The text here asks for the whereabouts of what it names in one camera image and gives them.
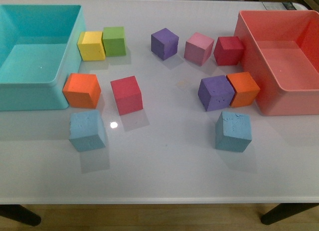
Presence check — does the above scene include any light blue foam cube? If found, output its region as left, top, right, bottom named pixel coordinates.
left=69, top=110, right=106, bottom=152
left=215, top=111, right=252, bottom=153

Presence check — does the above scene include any purple foam cube front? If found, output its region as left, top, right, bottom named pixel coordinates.
left=198, top=75, right=235, bottom=111

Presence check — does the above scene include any purple foam cube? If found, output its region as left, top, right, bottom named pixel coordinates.
left=198, top=75, right=235, bottom=111
left=151, top=28, right=179, bottom=60

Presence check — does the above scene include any purple foam cube rear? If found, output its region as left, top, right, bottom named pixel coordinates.
left=151, top=28, right=179, bottom=60

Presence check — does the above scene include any pink foam cube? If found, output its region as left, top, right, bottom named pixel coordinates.
left=184, top=32, right=214, bottom=66

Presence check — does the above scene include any orange foam cube left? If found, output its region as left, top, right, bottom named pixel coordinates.
left=62, top=73, right=101, bottom=109

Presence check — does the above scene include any orange foam cube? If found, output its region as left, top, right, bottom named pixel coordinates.
left=62, top=73, right=101, bottom=109
left=226, top=72, right=260, bottom=108

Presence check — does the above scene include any green foam cube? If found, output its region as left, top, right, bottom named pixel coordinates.
left=102, top=26, right=127, bottom=57

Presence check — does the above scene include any orange foam cube right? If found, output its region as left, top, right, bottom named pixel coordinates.
left=226, top=72, right=260, bottom=108

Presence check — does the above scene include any dark red foam cube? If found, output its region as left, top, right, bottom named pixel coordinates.
left=213, top=36, right=244, bottom=66

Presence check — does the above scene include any yellow foam cube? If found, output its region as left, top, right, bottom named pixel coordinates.
left=77, top=31, right=106, bottom=61

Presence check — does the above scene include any teal plastic bin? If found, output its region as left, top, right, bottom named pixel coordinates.
left=0, top=4, right=86, bottom=111

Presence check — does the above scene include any pink plastic bin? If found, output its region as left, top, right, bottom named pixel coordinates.
left=234, top=10, right=319, bottom=116

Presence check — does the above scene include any label sticker on table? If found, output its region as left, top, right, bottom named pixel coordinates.
left=262, top=1, right=296, bottom=10

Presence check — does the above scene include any black table leg right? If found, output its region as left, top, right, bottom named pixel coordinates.
left=260, top=203, right=319, bottom=225

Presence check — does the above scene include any black table leg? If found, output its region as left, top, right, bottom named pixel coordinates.
left=0, top=205, right=41, bottom=227
left=260, top=203, right=319, bottom=225

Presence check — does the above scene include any black table leg left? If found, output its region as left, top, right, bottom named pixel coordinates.
left=0, top=205, right=41, bottom=227

